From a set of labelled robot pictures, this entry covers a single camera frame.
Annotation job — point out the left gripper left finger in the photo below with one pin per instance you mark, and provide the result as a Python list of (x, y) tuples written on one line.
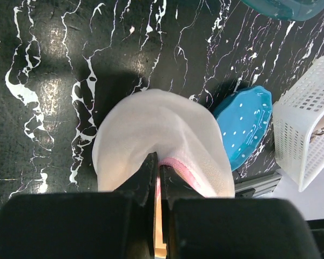
[(118, 224)]

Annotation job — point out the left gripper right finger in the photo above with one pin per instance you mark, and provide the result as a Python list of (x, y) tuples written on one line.
[(198, 227)]

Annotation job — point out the white mesh laundry bag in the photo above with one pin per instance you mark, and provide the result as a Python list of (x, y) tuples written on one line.
[(182, 133)]

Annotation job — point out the blue dotted plate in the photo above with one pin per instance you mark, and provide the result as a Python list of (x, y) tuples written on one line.
[(243, 119)]

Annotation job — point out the white perforated plastic basket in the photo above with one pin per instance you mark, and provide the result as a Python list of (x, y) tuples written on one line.
[(299, 146)]

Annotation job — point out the teal transparent plastic bin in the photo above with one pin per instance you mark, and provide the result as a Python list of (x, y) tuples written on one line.
[(293, 10)]

